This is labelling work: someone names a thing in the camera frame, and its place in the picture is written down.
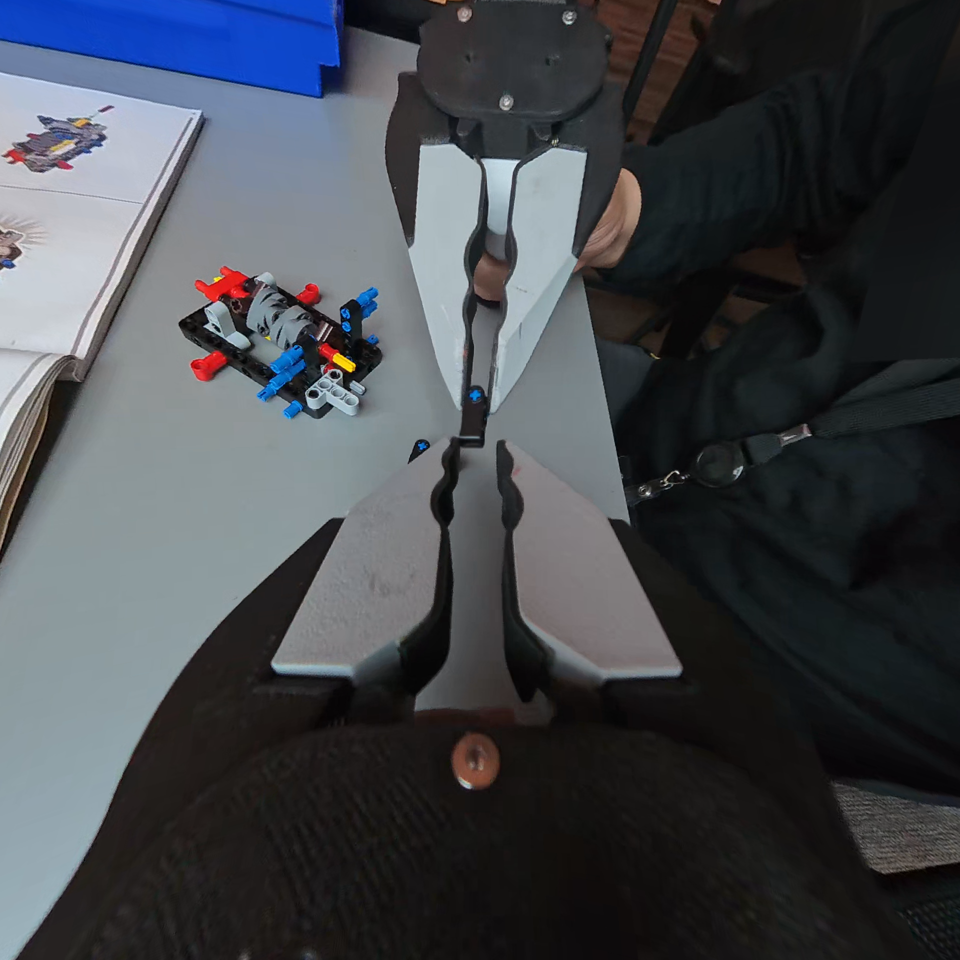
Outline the lego instruction booklet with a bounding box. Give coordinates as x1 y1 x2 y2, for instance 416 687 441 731
0 71 206 552

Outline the grey fabric chair seat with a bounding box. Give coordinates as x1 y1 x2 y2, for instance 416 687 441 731
831 778 960 876

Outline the metal badge clip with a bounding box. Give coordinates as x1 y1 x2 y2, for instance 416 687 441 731
624 468 696 502

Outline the blue plastic bin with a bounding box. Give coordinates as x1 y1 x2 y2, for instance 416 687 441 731
0 0 346 99

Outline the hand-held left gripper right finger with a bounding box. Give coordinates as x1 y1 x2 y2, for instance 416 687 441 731
495 441 685 704

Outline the black three-hole lego beam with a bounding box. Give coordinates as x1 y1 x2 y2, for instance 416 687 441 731
456 384 492 449

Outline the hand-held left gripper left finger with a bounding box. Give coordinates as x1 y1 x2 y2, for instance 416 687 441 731
268 437 460 696

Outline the person's right hand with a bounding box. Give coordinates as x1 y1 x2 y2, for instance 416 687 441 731
576 168 644 274

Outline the black badge reel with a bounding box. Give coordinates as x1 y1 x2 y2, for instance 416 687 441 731
693 441 750 490

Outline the person's right forearm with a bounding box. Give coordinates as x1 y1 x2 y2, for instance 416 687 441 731
600 52 960 290

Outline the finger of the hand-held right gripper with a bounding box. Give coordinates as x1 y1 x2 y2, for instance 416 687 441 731
487 144 590 417
408 141 485 412

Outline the lego chassis assembly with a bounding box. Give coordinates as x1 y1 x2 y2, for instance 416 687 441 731
178 266 385 421

